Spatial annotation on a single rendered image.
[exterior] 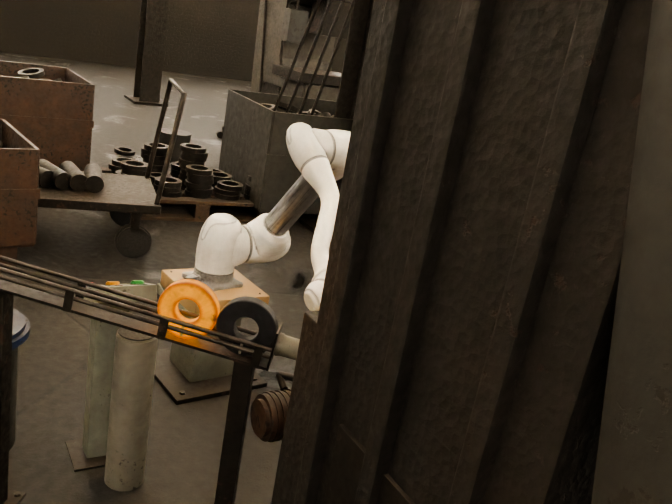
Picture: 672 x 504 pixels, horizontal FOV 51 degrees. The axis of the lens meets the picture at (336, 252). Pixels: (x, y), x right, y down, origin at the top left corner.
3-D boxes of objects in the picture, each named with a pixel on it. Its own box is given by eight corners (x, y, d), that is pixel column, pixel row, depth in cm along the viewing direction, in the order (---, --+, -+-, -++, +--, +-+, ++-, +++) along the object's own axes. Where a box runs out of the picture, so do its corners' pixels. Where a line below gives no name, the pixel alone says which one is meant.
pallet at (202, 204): (248, 193, 579) (255, 140, 566) (282, 224, 512) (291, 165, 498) (95, 184, 526) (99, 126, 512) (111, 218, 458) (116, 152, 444)
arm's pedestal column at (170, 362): (136, 356, 295) (142, 289, 285) (221, 343, 319) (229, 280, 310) (176, 405, 266) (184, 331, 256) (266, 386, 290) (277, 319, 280)
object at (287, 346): (305, 369, 177) (312, 348, 175) (271, 358, 177) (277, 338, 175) (308, 358, 182) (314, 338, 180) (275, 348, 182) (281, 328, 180)
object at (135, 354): (148, 488, 220) (163, 338, 203) (109, 495, 213) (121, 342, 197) (138, 465, 229) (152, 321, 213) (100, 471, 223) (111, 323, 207)
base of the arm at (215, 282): (171, 276, 276) (173, 263, 274) (217, 270, 292) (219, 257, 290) (198, 294, 265) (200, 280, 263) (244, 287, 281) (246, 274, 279)
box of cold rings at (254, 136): (346, 196, 628) (363, 98, 601) (401, 230, 552) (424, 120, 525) (214, 190, 568) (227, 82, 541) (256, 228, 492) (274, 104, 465)
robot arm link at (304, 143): (310, 151, 225) (342, 153, 233) (288, 112, 233) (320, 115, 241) (292, 179, 233) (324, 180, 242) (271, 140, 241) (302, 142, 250)
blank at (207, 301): (223, 293, 174) (226, 288, 177) (163, 274, 174) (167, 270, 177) (209, 347, 179) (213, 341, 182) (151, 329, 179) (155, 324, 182)
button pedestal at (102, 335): (142, 460, 232) (159, 288, 212) (65, 473, 219) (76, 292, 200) (130, 433, 244) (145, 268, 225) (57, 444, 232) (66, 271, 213)
